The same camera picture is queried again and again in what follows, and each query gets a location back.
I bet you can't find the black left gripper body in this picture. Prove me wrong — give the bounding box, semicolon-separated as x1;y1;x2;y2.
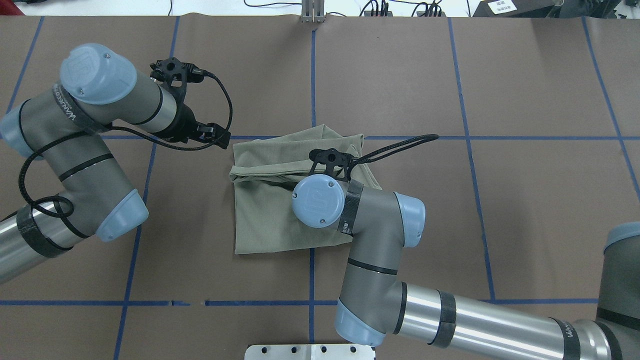
160;104;211;143

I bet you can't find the olive green long-sleeve shirt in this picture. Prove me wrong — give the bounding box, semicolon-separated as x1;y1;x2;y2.
229;124;365;255

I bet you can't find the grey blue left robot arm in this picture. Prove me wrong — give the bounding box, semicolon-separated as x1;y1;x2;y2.
0;43;232;283

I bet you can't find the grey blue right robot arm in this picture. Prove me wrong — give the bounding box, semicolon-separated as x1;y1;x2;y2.
292;174;639;360

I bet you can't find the black power adapter box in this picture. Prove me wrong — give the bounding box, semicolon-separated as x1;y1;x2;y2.
471;0;565;18

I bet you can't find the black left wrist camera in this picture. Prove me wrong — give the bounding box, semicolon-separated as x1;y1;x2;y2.
150;57;206;105

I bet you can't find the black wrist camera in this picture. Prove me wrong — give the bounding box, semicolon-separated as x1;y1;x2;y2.
150;57;206;105
308;148;360;183

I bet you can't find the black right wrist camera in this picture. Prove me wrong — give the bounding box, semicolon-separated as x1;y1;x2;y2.
308;148;360;183

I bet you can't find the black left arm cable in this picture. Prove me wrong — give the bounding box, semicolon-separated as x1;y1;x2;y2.
18;70;234;238

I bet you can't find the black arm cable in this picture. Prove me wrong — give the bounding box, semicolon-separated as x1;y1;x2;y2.
18;70;234;238
350;134;440;166

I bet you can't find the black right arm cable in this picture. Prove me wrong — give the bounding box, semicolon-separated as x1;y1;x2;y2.
350;134;440;166

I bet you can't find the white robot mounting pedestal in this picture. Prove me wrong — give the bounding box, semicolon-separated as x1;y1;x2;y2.
244;343;377;360

